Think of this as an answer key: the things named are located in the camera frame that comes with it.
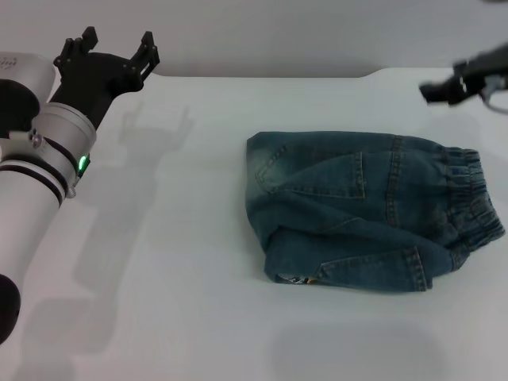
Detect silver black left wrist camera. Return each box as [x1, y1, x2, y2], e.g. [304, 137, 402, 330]
[0, 51, 57, 140]

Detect right arm cable with connector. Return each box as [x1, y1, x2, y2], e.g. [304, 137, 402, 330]
[480, 75, 508, 117]

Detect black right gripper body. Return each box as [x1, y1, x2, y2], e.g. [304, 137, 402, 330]
[453, 43, 508, 92]

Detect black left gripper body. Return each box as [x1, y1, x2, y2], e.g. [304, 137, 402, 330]
[48, 50, 144, 133]

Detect blue denim shorts with cartoon print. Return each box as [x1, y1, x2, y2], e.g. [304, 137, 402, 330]
[244, 131, 506, 294]

